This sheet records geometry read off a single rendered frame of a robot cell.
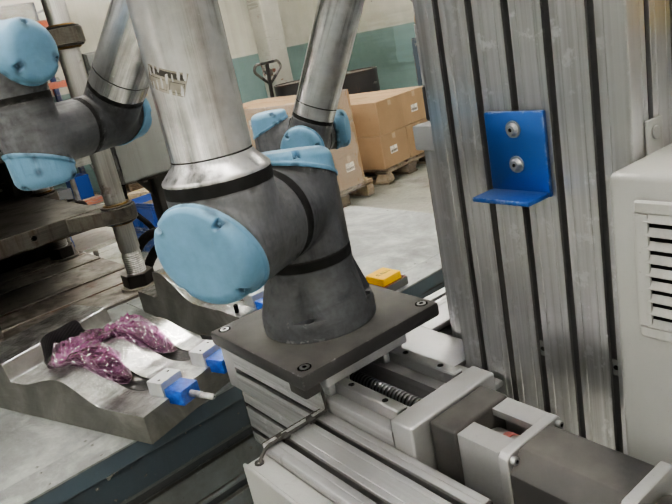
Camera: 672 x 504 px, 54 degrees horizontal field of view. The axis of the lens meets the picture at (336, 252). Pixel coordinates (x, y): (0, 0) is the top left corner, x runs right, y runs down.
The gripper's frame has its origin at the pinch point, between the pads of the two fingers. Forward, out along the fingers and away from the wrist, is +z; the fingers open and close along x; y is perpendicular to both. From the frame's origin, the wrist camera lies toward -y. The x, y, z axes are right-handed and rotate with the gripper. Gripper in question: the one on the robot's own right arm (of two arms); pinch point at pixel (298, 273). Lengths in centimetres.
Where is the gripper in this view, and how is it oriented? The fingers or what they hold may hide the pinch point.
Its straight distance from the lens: 144.5
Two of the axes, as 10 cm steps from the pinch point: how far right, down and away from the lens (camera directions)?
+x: 7.3, -3.5, 5.8
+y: 6.5, 1.2, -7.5
